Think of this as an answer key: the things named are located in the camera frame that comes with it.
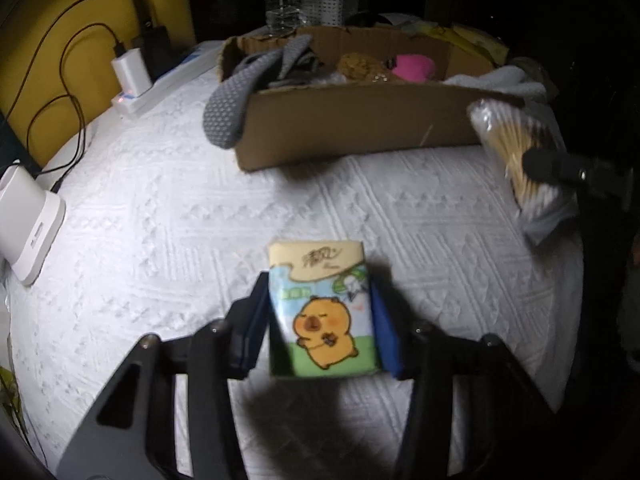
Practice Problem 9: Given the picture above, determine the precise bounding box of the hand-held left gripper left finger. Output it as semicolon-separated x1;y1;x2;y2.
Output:
57;270;272;480

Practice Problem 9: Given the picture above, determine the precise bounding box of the white towel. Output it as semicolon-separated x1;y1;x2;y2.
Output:
444;65;549;102

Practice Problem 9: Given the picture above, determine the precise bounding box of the white desk lamp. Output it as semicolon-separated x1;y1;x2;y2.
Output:
0;164;68;287

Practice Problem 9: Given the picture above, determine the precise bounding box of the pink plush toy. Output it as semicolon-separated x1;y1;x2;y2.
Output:
389;53;438;82

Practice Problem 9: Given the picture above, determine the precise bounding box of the white power strip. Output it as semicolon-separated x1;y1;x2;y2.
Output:
110;40;224;117

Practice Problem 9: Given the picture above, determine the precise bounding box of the grey knitted cloth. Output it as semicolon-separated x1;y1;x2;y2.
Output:
202;35;317;150

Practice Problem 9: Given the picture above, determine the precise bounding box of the cotton swab pack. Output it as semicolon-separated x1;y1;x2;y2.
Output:
466;99;582;247

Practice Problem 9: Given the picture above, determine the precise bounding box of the cardboard box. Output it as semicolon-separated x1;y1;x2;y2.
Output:
218;25;524;172

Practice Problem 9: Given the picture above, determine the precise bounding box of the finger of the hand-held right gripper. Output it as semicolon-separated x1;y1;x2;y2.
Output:
522;147;637;202

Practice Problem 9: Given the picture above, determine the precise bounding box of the cartoon print tissue pack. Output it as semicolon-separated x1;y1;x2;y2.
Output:
268;239;384;379

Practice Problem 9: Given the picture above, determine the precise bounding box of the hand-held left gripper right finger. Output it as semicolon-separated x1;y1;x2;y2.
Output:
370;280;568;480

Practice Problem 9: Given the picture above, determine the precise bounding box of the white charger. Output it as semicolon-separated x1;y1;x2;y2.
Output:
110;47;153;97

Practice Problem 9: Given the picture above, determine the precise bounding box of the brown plush toy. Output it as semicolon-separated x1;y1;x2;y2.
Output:
336;52;387;82

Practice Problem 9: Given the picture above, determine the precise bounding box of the black power adapter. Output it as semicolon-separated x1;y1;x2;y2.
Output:
132;24;174;80

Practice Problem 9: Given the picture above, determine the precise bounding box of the white perforated container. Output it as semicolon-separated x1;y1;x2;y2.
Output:
302;0;362;27

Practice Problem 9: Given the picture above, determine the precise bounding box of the yellow curtain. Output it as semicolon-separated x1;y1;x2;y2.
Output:
0;0;197;170

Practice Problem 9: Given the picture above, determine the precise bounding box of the yellow tissue pack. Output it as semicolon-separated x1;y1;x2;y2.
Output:
424;22;510;62

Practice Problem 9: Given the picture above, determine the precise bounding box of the white textured tablecloth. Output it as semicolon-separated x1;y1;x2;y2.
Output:
4;39;587;480

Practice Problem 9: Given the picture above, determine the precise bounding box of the black cable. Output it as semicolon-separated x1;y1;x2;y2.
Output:
0;0;132;113
27;22;124;196

